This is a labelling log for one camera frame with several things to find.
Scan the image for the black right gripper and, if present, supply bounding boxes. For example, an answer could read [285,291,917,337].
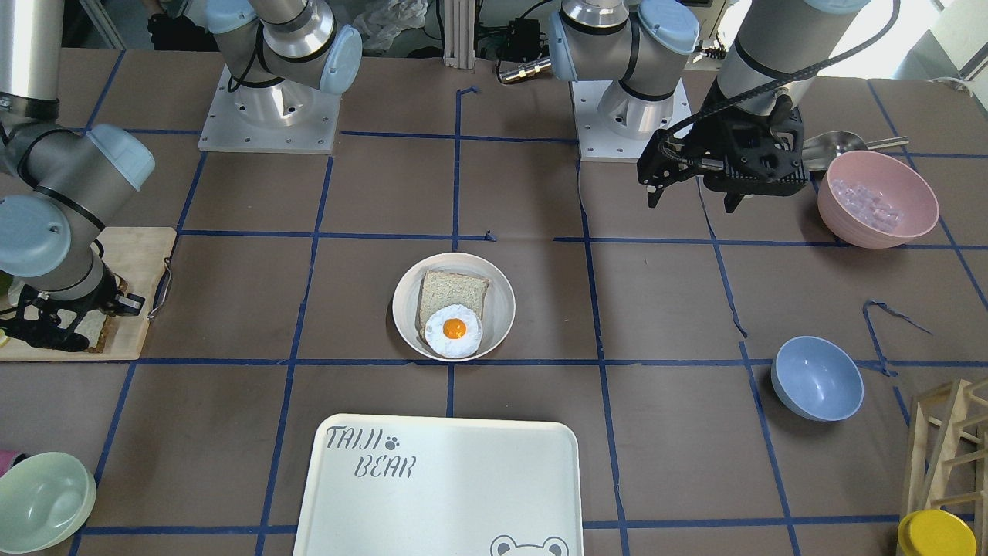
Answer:
[2,275,146,353]

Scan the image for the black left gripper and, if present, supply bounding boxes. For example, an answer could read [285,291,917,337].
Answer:
[638,93,810,214]

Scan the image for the bread slice with brown crust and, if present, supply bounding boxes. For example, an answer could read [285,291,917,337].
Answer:
[75,273,127,353]

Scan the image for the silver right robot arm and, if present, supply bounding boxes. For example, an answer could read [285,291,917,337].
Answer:
[2,1,363,352]

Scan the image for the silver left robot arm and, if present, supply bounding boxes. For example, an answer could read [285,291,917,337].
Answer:
[548,1,865,212]

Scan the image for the cream round plate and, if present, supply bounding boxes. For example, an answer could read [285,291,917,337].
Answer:
[391,253,516,362]

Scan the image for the bread slice on plate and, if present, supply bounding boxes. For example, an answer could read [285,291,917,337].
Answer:
[418,269,490,339]

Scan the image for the wooden cutting board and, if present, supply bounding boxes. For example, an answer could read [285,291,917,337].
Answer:
[1,226,176,362]

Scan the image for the metal scoop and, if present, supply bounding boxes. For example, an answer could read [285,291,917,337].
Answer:
[802,131,909,171]

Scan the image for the pink bowl with ice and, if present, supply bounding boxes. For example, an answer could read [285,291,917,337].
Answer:
[817,151,939,249]

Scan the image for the pink cup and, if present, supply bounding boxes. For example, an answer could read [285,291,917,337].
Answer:
[0,449,29,477]

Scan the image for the light green bowl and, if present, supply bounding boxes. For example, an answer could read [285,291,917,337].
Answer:
[1,452,96,554]

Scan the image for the blue bowl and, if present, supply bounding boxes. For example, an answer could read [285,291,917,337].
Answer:
[770,337,865,422]

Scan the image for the fried egg toy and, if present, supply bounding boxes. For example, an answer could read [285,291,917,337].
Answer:
[424,305,483,359]

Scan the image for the cream bear tray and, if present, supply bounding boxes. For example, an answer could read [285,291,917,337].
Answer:
[293,414,584,555]

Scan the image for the wooden dish rack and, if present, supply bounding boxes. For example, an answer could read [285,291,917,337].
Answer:
[900,379,986,555]

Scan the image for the yellow cup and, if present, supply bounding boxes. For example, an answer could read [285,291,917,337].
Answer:
[897,509,977,555]

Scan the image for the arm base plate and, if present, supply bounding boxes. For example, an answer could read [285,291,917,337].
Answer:
[570,80,691,163]
[198,67,341,154]

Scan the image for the aluminium frame post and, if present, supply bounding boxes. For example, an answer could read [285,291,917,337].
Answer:
[442,0,476,73]

